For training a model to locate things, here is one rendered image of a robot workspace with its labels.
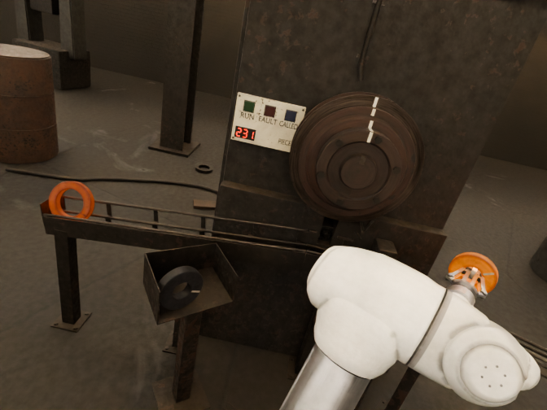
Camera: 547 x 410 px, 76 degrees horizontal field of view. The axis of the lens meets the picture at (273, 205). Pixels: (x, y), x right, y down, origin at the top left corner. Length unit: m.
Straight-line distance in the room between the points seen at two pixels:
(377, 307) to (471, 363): 0.13
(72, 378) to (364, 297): 1.52
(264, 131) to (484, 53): 0.80
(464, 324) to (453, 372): 0.07
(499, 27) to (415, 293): 1.10
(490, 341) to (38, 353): 1.80
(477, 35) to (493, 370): 1.14
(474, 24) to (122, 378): 1.93
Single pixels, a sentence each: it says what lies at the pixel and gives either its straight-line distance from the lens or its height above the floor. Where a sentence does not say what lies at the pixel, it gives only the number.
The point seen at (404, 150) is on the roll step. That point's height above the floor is 1.21.
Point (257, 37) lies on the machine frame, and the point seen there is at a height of 1.44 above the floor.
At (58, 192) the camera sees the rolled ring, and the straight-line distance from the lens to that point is 1.73.
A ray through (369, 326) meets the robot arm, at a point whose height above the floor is 1.13.
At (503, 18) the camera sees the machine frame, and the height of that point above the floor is 1.65.
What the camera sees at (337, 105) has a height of 1.30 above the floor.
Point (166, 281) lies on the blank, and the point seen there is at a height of 0.73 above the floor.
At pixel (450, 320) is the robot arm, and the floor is 1.18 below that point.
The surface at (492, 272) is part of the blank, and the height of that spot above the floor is 0.90.
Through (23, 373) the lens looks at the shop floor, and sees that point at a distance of 1.94.
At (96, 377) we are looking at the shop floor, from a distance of 1.86.
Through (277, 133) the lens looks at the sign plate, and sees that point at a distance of 1.38.
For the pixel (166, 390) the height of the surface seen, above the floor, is 0.01.
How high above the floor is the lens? 1.48
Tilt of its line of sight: 27 degrees down
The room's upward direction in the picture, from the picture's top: 13 degrees clockwise
